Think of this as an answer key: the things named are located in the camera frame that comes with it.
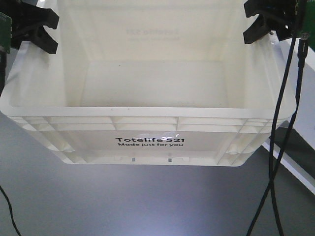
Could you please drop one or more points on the white outer conveyor rim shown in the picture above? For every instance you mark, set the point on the white outer conveyor rim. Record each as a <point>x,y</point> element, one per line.
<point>299,155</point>

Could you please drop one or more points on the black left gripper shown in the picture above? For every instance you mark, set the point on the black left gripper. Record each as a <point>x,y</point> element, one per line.
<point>17,15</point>

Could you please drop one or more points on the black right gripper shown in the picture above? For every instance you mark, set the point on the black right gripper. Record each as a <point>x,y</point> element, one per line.
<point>285,17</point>

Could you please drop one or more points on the white Totelife plastic crate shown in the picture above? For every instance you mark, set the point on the white Totelife plastic crate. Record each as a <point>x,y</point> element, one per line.
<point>147,82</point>

